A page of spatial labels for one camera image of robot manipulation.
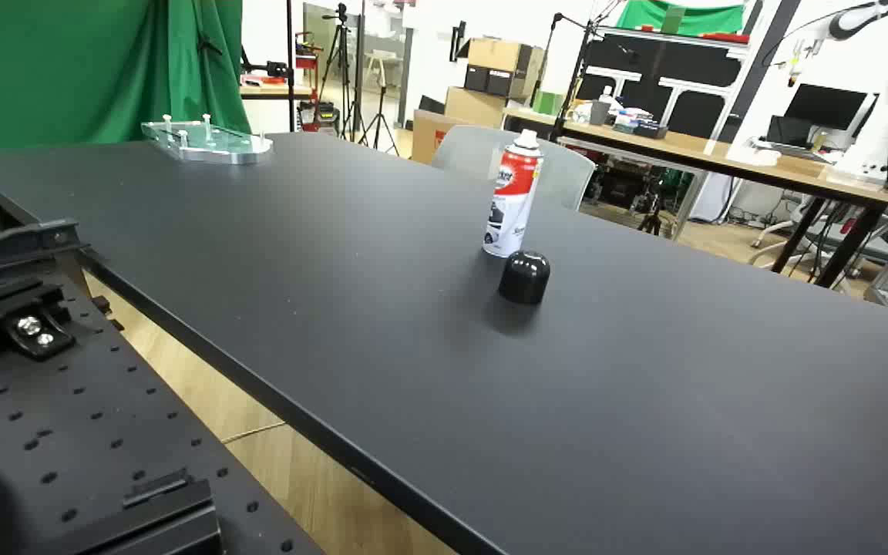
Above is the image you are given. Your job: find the green cloth banner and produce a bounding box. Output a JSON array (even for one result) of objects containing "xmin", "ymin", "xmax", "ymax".
[{"xmin": 615, "ymin": 0, "xmax": 751, "ymax": 40}]

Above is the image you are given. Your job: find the red white spray can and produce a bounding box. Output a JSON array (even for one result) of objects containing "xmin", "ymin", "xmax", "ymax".
[{"xmin": 481, "ymin": 127, "xmax": 547, "ymax": 263}]

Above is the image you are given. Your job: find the cardboard box with red label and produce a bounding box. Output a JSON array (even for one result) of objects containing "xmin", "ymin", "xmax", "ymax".
[{"xmin": 411, "ymin": 108, "xmax": 469, "ymax": 167}]

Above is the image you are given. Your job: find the black rounded panel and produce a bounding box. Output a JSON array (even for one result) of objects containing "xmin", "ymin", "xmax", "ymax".
[
  {"xmin": 657, "ymin": 40, "xmax": 745, "ymax": 89},
  {"xmin": 665, "ymin": 89, "xmax": 729, "ymax": 139}
]

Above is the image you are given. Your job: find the green curtain backdrop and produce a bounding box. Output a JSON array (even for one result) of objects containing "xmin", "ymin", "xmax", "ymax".
[{"xmin": 0, "ymin": 0, "xmax": 252, "ymax": 246}]

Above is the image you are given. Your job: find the stacked cardboard box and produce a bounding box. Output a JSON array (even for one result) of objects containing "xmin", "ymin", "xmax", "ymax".
[{"xmin": 463, "ymin": 37, "xmax": 548, "ymax": 105}]

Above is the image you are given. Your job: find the plain cardboard box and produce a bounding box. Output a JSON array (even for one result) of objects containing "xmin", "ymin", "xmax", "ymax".
[{"xmin": 441, "ymin": 85, "xmax": 514, "ymax": 131}]

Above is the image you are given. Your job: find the black computer monitor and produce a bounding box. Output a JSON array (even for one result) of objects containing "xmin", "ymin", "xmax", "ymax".
[{"xmin": 779, "ymin": 84, "xmax": 874, "ymax": 135}]

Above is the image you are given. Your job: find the grey mesh office chair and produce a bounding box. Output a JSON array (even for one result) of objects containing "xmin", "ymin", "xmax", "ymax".
[{"xmin": 430, "ymin": 122, "xmax": 599, "ymax": 216}]

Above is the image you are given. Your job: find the long wooden desk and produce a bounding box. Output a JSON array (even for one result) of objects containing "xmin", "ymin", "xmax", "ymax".
[{"xmin": 502, "ymin": 101, "xmax": 888, "ymax": 290}]

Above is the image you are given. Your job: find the black perforated breadboard mount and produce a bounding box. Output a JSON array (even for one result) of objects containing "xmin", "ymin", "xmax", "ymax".
[{"xmin": 0, "ymin": 216, "xmax": 325, "ymax": 555}]

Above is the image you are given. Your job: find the clear acrylic plate with bolts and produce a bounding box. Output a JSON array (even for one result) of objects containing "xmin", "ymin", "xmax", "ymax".
[{"xmin": 139, "ymin": 112, "xmax": 274, "ymax": 167}]

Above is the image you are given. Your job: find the black camera tripod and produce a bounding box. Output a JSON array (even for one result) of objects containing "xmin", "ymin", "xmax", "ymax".
[{"xmin": 351, "ymin": 43, "xmax": 406, "ymax": 156}]

